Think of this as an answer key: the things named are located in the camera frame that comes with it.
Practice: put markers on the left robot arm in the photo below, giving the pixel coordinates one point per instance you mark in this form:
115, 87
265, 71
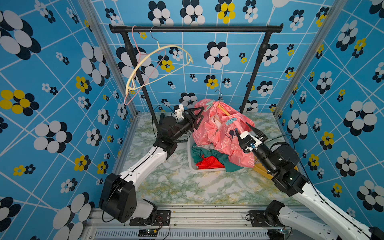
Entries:
118, 197

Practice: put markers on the black clothes rack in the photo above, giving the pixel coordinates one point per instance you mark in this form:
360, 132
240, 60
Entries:
267, 30

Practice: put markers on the yellow plastic tub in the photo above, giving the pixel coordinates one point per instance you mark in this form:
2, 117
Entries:
259, 168

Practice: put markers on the red white rainbow jacket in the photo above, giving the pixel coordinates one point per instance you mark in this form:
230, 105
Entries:
209, 163

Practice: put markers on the green circuit board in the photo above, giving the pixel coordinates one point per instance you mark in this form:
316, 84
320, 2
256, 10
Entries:
148, 233

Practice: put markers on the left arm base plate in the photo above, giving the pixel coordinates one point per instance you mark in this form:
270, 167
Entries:
159, 218

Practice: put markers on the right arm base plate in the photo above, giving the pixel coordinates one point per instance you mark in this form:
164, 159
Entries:
264, 219

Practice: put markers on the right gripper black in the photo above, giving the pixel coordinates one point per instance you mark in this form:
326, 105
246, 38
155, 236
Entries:
263, 136

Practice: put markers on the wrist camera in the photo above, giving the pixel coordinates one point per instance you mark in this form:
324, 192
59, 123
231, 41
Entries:
248, 142
178, 110

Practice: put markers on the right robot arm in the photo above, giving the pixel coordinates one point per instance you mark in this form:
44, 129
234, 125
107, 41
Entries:
280, 164

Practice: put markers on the white plastic basket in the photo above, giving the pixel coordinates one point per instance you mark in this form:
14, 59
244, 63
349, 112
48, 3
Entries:
192, 164

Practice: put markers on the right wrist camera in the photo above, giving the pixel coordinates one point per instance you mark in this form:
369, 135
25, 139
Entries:
248, 142

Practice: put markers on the green letter jacket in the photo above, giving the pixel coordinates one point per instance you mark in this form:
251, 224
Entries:
197, 152

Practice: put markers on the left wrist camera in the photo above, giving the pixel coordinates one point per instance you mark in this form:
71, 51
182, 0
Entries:
178, 110

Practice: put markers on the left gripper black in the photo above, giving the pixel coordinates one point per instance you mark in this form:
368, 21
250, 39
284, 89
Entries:
191, 121

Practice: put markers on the pink printed jacket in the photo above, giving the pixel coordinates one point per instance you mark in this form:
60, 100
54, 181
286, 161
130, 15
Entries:
214, 131

